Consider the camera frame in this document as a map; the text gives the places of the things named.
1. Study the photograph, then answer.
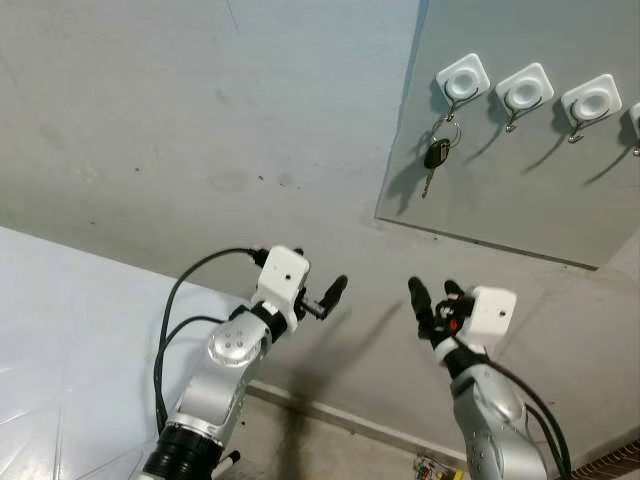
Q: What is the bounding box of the small colourful floor item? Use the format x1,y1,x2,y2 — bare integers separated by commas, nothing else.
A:
415,455,447,480

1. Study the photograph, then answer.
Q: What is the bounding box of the white stick with black tip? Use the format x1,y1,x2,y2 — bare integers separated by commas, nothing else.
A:
212,452,242,474

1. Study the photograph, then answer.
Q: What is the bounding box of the white plastic sheet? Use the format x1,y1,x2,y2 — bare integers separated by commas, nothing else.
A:
0,225,256,480

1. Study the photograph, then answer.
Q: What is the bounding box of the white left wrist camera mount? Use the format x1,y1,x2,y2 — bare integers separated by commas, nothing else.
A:
250,246,311,333

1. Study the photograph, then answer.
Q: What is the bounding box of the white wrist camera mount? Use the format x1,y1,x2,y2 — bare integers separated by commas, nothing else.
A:
250,246,311,333
468,286,519,348

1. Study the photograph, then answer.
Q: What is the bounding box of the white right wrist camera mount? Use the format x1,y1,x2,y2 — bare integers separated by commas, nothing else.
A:
468,286,519,348

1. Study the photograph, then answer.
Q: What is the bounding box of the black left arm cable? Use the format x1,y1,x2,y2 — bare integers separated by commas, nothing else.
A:
153,246,269,436

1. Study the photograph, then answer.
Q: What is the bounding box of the grey wall board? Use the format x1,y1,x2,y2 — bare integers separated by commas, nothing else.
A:
375,0,640,270

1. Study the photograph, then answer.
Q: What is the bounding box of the black car key with ring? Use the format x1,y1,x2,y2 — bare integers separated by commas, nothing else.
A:
421,115,464,199

